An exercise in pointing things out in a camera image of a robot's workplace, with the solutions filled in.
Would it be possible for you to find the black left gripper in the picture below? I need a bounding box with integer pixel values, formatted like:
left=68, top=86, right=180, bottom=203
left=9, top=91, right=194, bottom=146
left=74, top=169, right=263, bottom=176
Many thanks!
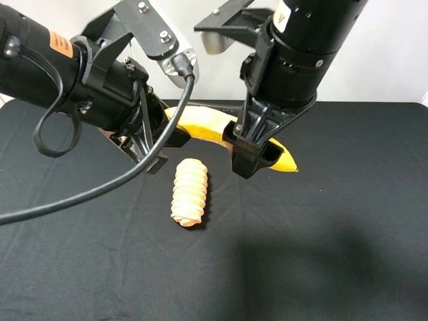
left=72, top=35, right=191, bottom=175

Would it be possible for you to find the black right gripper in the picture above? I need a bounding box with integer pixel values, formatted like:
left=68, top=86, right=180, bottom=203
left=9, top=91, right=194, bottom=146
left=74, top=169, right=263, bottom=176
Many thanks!
left=222, top=18, right=336, bottom=179

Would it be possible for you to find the yellow banana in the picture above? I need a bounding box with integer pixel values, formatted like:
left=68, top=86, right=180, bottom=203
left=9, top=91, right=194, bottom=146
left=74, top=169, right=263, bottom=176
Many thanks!
left=177, top=105, right=298, bottom=173

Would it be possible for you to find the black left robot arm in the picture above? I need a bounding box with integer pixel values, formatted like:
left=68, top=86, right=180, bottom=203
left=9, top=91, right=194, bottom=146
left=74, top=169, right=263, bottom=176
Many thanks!
left=1, top=1, right=199, bottom=163

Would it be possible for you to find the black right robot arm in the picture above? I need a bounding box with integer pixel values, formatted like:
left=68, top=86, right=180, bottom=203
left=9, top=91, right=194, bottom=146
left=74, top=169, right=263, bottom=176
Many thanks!
left=223, top=1, right=367, bottom=179

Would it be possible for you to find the twisted orange bread roll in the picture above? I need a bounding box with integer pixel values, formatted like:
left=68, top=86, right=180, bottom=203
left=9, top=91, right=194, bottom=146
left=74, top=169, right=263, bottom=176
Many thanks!
left=171, top=158, right=208, bottom=227

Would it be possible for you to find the black tablecloth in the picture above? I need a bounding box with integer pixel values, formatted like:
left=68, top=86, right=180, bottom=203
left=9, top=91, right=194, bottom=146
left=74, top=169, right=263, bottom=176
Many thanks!
left=1, top=102, right=427, bottom=320

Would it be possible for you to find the black left camera cable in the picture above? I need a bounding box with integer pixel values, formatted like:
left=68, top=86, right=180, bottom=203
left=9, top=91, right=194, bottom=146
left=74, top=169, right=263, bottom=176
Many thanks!
left=0, top=53, right=196, bottom=226

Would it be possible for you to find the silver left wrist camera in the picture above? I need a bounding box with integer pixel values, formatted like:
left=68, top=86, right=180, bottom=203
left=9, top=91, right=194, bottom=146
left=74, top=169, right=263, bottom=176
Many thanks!
left=81, top=1, right=199, bottom=88

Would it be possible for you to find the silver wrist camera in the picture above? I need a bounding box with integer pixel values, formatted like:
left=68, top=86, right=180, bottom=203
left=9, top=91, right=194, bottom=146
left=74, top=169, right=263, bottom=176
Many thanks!
left=81, top=1, right=199, bottom=88
left=194, top=0, right=274, bottom=55

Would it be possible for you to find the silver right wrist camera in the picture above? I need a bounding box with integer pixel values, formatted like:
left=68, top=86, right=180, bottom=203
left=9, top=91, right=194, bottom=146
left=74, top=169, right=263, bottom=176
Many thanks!
left=194, top=0, right=274, bottom=55

